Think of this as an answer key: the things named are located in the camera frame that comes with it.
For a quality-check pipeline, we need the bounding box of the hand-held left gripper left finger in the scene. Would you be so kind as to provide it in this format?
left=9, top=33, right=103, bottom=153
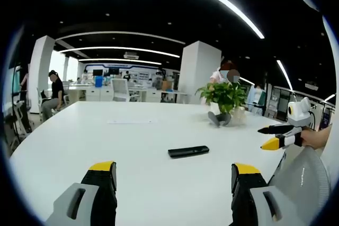
left=45, top=160, right=118, bottom=226

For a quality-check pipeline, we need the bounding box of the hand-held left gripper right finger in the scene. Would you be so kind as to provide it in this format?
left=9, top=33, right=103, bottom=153
left=231, top=162, right=305, bottom=226

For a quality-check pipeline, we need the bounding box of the black remote control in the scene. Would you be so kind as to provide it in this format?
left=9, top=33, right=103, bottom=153
left=167, top=145, right=210, bottom=159

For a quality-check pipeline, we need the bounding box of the person's right hand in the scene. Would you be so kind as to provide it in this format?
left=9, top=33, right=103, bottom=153
left=301, top=124, right=332, bottom=149

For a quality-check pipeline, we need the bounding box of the grey mesh chair back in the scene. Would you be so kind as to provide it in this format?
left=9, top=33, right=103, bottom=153
left=267, top=145, right=332, bottom=226

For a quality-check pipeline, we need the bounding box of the green potted plant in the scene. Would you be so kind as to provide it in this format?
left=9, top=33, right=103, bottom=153
left=195, top=80, right=248, bottom=128

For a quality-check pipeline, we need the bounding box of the white paper sheet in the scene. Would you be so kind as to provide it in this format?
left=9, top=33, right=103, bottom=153
left=106, top=117, right=158, bottom=124

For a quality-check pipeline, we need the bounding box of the white cabinet row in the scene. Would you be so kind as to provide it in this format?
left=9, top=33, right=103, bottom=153
left=62, top=84, right=191, bottom=103

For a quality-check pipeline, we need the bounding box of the white office chair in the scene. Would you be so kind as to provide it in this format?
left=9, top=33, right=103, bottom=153
left=111, top=78, right=140, bottom=102

